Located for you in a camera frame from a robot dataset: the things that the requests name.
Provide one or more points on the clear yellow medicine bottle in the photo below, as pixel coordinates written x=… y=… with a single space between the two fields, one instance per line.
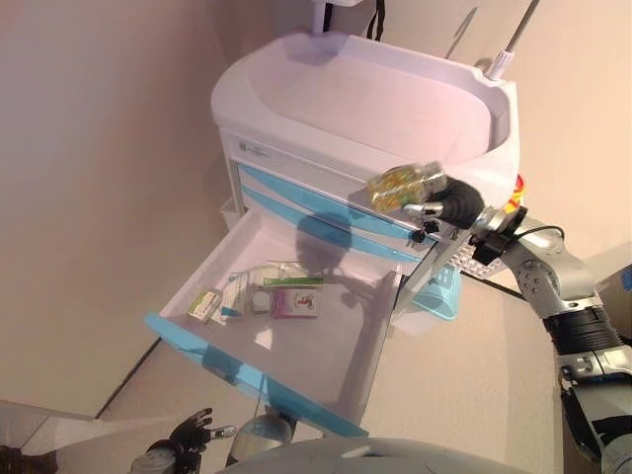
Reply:
x=395 y=190

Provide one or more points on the black cart lock keys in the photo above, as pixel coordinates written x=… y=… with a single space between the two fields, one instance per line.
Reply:
x=429 y=228

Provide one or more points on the silver blister pack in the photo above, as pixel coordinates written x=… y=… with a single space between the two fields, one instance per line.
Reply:
x=260 y=303

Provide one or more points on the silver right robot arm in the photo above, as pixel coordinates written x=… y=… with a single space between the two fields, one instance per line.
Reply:
x=548 y=276

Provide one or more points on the metal IV pole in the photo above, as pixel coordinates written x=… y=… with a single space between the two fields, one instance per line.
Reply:
x=501 y=64

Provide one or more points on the grey robot left leg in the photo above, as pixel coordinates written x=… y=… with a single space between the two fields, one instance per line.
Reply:
x=259 y=437

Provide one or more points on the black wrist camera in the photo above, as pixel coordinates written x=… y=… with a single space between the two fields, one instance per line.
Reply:
x=491 y=249

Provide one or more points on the white cart side shelf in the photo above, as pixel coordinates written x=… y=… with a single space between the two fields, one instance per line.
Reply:
x=320 y=17

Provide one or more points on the small green medicine box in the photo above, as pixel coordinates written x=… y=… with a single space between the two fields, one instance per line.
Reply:
x=203 y=305

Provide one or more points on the translucent white side bin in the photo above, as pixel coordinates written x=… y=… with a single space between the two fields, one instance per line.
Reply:
x=228 y=212

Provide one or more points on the white and blue medicine box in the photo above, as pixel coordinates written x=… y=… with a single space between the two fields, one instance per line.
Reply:
x=233 y=296

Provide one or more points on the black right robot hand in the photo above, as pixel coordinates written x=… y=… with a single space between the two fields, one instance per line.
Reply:
x=461 y=205

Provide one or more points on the white plastic mesh basket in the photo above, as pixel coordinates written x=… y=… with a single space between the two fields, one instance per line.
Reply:
x=469 y=264

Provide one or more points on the blue-fronted cart drawer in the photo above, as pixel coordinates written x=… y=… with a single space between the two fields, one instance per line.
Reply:
x=306 y=355

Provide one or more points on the white and blue medical cart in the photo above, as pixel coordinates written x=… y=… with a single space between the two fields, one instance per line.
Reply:
x=370 y=99

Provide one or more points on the yellow sharps container red lid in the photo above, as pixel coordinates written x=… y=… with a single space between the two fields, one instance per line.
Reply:
x=518 y=195

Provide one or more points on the blue bed corner bumper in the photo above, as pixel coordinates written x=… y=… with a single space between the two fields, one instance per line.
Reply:
x=626 y=279

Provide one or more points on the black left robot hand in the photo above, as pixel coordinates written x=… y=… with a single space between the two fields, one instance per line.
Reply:
x=190 y=439

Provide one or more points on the grey robot torso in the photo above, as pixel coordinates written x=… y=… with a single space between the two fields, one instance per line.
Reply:
x=395 y=459

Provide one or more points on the purple and white medicine box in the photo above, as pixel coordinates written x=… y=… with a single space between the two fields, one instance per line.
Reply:
x=296 y=305

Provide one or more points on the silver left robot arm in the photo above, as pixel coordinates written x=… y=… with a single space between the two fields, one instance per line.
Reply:
x=153 y=461

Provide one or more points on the waste bin with blue lid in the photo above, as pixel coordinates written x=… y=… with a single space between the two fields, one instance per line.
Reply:
x=439 y=296

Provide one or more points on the long green and white box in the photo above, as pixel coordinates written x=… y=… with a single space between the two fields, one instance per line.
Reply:
x=291 y=280

